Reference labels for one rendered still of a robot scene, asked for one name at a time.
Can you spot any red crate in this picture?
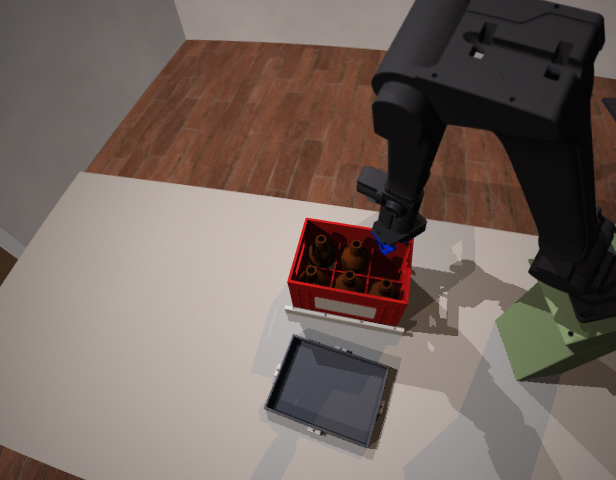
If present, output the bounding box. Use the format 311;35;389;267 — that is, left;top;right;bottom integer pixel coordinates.
287;218;414;327

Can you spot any brown glass bottle with cream label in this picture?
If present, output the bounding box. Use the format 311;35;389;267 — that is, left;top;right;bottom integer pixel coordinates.
298;265;327;287

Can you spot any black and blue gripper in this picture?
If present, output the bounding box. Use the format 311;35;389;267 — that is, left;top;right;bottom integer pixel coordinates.
371;212;427;255

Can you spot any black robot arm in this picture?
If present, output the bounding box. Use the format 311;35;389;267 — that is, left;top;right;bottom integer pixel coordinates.
356;0;616;323

